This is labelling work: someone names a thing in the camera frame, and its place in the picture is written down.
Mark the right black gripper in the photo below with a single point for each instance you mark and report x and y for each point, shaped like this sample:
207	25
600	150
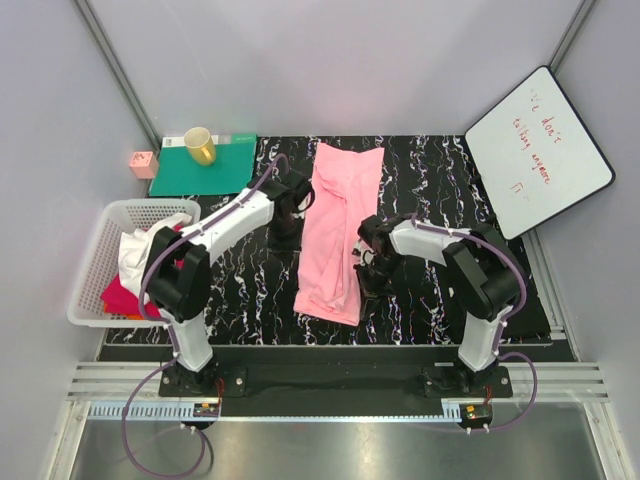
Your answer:
368	290

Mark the white t shirt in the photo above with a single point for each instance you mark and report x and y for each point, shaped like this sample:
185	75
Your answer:
134	251

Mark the pink t shirt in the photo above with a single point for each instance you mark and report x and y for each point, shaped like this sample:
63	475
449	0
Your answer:
346	186

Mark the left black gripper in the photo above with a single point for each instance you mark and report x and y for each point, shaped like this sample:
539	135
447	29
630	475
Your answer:
290	246

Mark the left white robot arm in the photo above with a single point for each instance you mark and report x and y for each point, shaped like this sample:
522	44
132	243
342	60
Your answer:
177	275

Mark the white plastic laundry basket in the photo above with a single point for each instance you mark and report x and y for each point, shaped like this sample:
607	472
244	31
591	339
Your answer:
99	265

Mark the white whiteboard with red writing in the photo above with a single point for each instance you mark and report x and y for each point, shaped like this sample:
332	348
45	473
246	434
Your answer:
535	156

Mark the magenta t shirt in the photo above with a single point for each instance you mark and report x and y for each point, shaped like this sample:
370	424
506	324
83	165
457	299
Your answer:
119	301

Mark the yellow mug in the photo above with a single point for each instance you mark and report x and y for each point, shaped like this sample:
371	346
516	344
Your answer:
199	144

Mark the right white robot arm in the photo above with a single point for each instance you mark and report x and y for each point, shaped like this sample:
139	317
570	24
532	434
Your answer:
487	281

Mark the aluminium rail frame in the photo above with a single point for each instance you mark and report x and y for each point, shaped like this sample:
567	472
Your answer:
130	391

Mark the green cutting mat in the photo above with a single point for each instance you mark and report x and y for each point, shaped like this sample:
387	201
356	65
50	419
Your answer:
180	175

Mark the pink cube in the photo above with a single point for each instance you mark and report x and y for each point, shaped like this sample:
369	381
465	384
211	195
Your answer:
143	165

